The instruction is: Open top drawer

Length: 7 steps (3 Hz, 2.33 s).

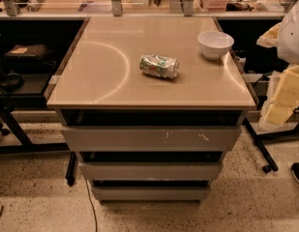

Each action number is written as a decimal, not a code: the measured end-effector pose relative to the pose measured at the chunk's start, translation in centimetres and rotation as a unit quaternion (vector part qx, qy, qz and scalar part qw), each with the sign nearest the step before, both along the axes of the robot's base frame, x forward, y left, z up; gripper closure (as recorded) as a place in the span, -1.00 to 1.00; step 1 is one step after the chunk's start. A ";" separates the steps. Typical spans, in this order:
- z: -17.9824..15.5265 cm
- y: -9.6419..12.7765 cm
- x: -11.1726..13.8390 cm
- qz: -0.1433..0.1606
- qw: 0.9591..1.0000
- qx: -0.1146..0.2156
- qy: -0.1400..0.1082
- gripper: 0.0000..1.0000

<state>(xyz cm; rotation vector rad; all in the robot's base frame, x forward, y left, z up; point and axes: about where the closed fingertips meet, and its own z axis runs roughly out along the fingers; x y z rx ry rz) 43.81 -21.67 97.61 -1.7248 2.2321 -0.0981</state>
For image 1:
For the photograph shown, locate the grey bottom drawer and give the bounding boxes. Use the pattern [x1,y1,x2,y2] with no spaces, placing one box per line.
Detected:
[92,188,210,201]

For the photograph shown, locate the grey drawer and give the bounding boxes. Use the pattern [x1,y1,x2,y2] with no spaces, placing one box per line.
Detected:
[92,188,210,201]
[78,162,223,181]
[62,126,241,152]

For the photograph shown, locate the grey middle drawer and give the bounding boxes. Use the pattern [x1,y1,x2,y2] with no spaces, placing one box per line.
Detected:
[78,162,223,181]

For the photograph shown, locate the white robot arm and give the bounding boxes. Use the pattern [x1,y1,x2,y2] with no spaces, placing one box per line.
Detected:
[256,0,299,131]

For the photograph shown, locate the grey top drawer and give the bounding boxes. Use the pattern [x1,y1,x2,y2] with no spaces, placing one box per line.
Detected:
[62,126,241,152]

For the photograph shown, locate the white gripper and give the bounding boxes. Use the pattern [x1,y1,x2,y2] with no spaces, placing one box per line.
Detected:
[256,23,299,126]

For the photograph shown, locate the crushed green soda can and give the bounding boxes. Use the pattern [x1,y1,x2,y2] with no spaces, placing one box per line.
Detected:
[139,54,179,79]

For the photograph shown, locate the white bowl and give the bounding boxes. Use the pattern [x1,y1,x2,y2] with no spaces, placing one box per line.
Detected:
[197,31,234,60]

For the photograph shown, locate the black floor cable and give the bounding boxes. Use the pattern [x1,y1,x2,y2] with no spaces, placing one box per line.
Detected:
[84,179,99,232]

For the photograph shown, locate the black headphones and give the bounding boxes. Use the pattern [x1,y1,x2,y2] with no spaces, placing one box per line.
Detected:
[0,66,24,93]

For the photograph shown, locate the black bag under desk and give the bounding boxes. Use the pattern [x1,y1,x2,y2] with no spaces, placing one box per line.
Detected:
[3,44,52,73]

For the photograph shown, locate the beige top drawer cabinet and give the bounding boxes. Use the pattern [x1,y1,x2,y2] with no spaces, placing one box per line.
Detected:
[47,16,256,201]

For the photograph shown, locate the black shoe at right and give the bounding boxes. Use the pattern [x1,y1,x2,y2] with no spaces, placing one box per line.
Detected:
[291,162,299,184]

